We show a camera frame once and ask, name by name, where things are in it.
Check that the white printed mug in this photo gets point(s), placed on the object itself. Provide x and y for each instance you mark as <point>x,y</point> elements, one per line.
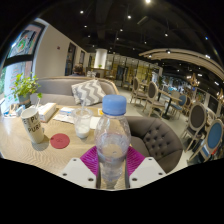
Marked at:
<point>33,126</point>

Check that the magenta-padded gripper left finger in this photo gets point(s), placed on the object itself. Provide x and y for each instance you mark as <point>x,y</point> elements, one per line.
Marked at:
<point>78,171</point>

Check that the clear plastic cup with straw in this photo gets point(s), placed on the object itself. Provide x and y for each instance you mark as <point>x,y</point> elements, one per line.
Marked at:
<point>82,125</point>

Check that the printed menu board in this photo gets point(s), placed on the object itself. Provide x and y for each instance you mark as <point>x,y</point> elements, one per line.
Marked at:
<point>46,111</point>

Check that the clear blue-capped water bottle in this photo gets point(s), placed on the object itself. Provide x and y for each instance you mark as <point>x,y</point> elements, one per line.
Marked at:
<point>112,140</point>

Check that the green potted plant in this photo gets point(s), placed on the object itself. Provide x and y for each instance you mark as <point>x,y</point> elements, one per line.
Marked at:
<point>25,86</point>

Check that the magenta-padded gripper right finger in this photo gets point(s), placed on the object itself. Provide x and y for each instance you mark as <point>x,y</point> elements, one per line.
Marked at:
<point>145,171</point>

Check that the grey upholstered sofa bench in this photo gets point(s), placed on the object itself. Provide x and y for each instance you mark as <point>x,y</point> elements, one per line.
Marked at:
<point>56,86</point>

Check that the group of ceiling lights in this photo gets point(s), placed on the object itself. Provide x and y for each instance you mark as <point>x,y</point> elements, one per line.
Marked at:
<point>129,16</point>

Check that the flat round red coaster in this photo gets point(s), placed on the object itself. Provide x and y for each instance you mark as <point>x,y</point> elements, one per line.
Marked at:
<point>60,141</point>

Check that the grey white zigzag cushion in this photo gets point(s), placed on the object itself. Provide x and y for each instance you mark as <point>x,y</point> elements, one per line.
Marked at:
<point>90,91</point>

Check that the grey tufted armchair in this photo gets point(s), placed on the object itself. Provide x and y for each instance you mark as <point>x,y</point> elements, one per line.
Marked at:
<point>156,140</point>

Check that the person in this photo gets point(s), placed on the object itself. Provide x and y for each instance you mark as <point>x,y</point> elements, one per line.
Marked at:
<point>77,70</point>

